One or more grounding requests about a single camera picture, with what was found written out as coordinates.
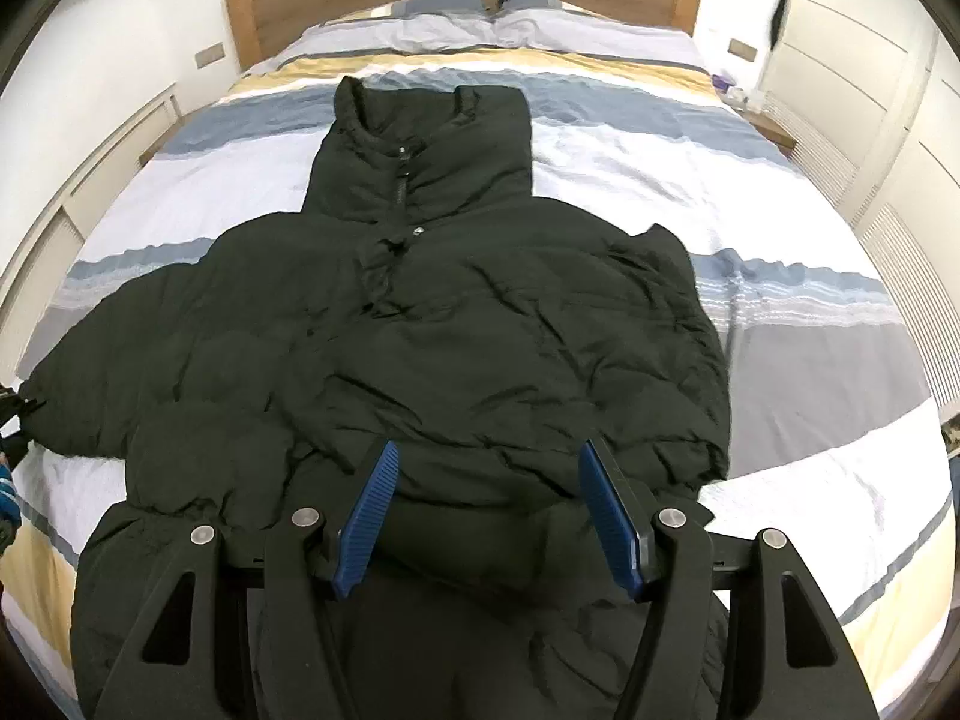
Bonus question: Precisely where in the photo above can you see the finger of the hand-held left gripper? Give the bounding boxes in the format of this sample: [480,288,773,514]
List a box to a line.
[0,382,44,437]

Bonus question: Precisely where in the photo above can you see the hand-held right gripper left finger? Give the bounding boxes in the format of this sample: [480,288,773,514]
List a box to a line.
[94,441,400,720]

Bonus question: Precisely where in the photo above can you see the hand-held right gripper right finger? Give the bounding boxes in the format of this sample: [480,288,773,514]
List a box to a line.
[579,439,875,720]

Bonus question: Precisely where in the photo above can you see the dark green puffer jacket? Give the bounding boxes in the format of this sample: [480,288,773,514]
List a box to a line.
[19,75,737,720]

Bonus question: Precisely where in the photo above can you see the striped duvet cover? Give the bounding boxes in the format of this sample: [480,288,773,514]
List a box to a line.
[0,6,944,691]

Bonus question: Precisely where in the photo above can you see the wooden nightstand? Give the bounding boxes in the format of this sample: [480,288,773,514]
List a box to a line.
[741,101,798,150]

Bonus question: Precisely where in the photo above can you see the white wardrobe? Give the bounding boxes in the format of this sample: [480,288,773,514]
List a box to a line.
[754,0,960,410]

